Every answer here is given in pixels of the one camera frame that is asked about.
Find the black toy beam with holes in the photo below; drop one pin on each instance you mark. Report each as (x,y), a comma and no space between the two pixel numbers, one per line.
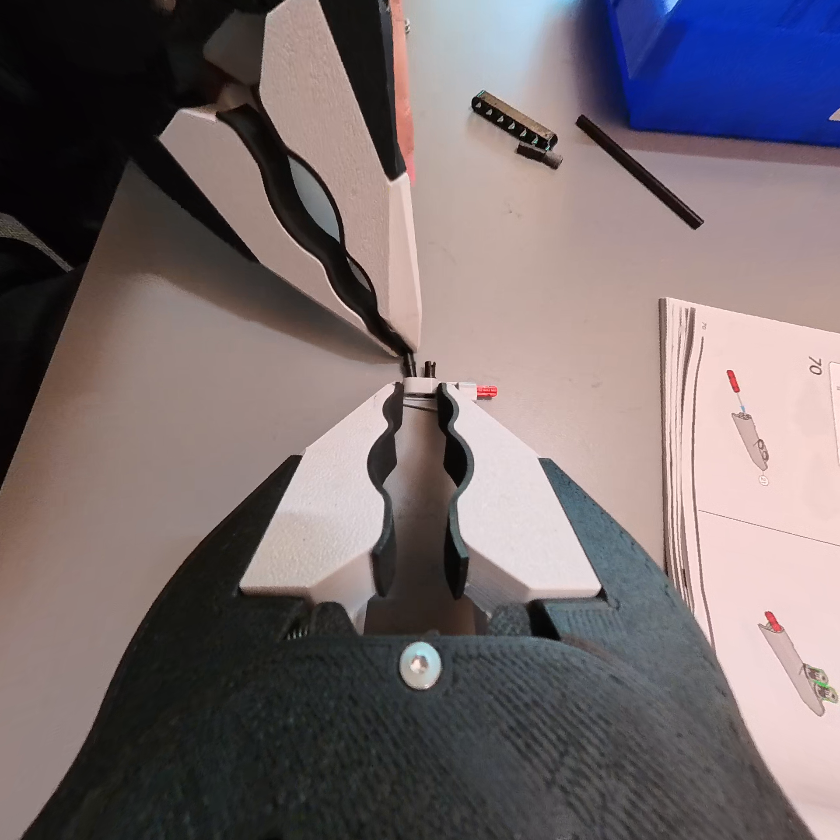
(515,118)

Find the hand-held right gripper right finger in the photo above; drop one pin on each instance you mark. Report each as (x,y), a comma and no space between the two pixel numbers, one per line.
(518,518)

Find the grey toy beam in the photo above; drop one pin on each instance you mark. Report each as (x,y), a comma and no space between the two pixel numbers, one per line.
(420,386)

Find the person's dark clothing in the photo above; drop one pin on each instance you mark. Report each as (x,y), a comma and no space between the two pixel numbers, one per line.
(59,131)

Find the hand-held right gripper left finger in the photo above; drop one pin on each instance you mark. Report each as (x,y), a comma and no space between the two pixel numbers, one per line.
(315,518)

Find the long black toy axle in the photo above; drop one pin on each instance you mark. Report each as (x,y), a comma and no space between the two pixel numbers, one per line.
(640,172)

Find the blue plastic parts bin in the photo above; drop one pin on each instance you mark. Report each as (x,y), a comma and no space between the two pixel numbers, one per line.
(728,65)

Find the small dark toy connector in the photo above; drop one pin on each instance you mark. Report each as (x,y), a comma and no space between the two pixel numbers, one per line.
(539,156)

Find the white instruction booklet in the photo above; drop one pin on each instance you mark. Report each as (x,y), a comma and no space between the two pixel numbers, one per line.
(761,525)

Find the black toy pin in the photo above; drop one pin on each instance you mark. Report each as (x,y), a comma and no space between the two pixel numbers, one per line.
(409,362)
(430,369)

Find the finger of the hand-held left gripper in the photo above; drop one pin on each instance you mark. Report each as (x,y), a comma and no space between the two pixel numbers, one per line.
(229,170)
(328,98)

